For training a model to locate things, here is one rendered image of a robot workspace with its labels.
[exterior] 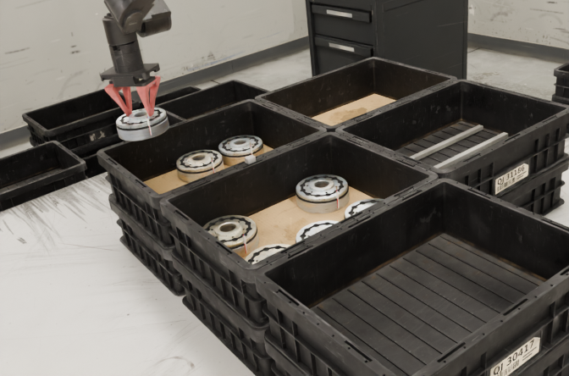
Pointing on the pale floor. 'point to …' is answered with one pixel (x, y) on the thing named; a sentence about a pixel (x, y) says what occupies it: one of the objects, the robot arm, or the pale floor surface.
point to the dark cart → (391, 19)
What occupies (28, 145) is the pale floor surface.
